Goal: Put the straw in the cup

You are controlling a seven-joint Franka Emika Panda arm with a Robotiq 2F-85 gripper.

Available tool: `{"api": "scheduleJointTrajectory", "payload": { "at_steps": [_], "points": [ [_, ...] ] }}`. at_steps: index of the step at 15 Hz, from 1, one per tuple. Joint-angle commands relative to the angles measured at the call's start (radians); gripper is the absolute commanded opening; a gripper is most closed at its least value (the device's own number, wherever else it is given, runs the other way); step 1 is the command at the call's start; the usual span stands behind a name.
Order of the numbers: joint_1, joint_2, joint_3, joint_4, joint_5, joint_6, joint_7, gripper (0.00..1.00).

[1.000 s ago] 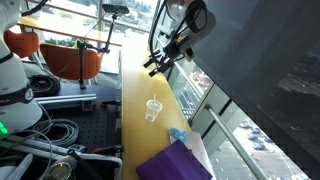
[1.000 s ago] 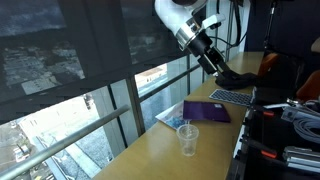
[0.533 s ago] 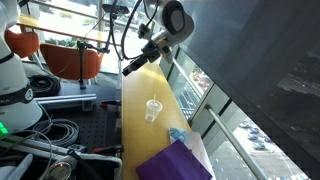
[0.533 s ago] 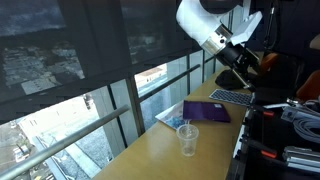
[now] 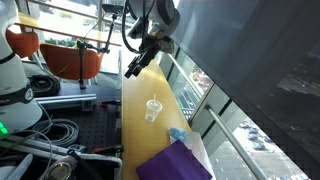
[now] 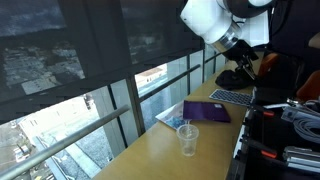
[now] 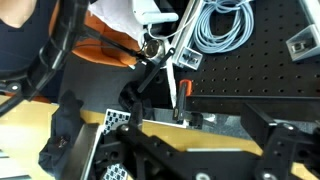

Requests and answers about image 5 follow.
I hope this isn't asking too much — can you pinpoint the black camera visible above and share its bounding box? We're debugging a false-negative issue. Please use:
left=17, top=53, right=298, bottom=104
left=101, top=3, right=125, bottom=15

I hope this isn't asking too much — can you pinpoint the black coiled cable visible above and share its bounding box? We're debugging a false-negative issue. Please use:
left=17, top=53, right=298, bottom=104
left=27, top=73, right=62, bottom=98

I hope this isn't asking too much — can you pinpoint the metal handrail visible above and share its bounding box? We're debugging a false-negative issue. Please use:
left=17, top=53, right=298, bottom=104
left=166, top=53, right=198, bottom=98
left=204, top=104, right=268, bottom=180

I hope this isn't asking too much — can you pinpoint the blue printed magazine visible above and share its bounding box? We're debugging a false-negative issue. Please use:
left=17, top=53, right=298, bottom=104
left=168, top=127, right=218, bottom=180

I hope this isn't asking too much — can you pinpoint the dark roller blind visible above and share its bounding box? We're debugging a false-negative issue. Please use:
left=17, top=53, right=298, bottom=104
left=229, top=49, right=320, bottom=169
left=172, top=0, right=320, bottom=88

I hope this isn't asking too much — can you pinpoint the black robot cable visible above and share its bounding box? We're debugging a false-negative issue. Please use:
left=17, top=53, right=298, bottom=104
left=121, top=0, right=150, bottom=55

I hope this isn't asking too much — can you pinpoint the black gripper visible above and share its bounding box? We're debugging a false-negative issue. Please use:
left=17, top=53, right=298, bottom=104
left=124, top=34, right=175, bottom=80

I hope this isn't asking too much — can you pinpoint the orange handled clamp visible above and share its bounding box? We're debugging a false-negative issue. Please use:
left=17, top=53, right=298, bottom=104
left=99, top=99, right=122, bottom=109
left=92, top=144, right=125, bottom=155

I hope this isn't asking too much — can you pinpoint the black perforated breadboard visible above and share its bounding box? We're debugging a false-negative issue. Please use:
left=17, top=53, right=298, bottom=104
left=33, top=101, right=122, bottom=158

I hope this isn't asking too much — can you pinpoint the aluminium extrusion bar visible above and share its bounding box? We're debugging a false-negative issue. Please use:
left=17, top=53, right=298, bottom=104
left=33, top=93, right=98, bottom=110

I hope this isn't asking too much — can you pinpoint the grey coiled cable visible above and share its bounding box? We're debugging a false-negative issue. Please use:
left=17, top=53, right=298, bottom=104
left=31, top=118, right=80, bottom=148

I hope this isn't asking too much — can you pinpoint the black camera stand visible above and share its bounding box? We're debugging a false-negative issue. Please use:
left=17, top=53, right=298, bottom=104
left=76, top=12, right=120, bottom=90

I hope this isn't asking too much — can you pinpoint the purple folder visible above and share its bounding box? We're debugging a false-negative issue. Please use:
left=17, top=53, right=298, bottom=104
left=135, top=139, right=213, bottom=180

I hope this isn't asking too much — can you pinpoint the orange chair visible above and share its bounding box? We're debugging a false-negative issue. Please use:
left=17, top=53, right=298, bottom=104
left=5, top=28, right=41, bottom=60
left=39, top=43, right=105, bottom=81

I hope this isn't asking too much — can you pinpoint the clear plastic cup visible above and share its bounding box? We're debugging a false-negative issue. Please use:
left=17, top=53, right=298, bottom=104
left=144, top=99, right=163, bottom=123

